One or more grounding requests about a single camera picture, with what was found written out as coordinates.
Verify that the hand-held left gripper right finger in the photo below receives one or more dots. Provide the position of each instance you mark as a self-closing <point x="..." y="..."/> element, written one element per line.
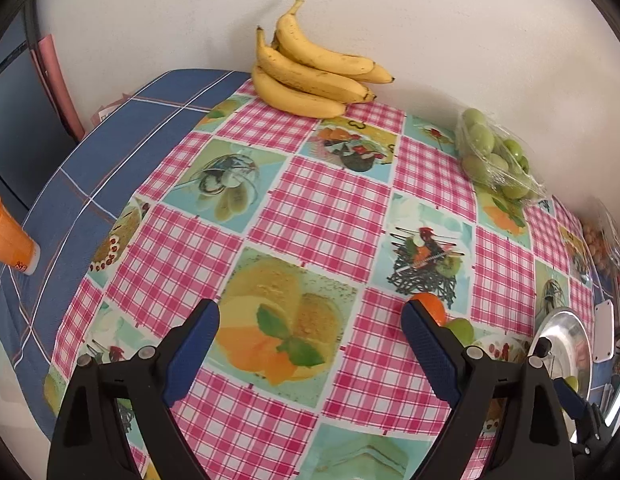
<point x="429" y="355"/>

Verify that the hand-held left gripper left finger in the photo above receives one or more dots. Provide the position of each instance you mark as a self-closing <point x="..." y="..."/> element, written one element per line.
<point x="195" y="355"/>

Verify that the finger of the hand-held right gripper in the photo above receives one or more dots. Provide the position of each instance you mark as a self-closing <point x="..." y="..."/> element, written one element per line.
<point x="543" y="346"/>
<point x="569" y="400"/>

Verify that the green mango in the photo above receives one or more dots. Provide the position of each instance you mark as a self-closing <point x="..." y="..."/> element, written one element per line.
<point x="572" y="384"/>
<point x="462" y="330"/>

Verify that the silver oval metal tray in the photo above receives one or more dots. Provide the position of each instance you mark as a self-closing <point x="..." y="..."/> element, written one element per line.
<point x="564" y="340"/>

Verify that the orange mandarin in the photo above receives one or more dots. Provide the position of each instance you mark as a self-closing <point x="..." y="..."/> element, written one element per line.
<point x="432" y="307"/>

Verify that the pile of small brown longans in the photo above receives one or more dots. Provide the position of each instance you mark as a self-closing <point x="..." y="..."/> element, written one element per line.
<point x="595" y="247"/>

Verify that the bag of brown nuts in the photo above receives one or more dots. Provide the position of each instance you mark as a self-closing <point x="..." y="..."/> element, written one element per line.
<point x="612" y="240"/>

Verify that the bag of green fruit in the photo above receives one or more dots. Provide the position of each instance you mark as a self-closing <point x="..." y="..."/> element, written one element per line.
<point x="509" y="180"/>

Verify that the pink checked printed tablecloth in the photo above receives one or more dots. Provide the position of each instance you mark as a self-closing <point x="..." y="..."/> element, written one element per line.
<point x="315" y="205"/>

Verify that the pile of green plums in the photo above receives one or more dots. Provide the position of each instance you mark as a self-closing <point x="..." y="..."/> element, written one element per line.
<point x="482" y="137"/>

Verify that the orange plastic cup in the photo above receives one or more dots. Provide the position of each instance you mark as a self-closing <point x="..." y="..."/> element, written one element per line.
<point x="7" y="240"/>

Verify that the blue checked cloth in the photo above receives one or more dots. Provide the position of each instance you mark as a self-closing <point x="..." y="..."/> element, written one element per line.
<point x="115" y="130"/>

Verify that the white paper slip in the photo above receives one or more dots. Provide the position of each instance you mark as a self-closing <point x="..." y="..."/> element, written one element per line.
<point x="107" y="112"/>

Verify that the yellow banana bunch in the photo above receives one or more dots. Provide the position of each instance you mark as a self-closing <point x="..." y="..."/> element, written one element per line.
<point x="310" y="77"/>

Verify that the pink board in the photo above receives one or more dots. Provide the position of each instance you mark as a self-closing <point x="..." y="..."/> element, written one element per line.
<point x="55" y="85"/>

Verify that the white flat bracket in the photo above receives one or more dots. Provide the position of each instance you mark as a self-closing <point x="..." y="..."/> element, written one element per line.
<point x="603" y="330"/>

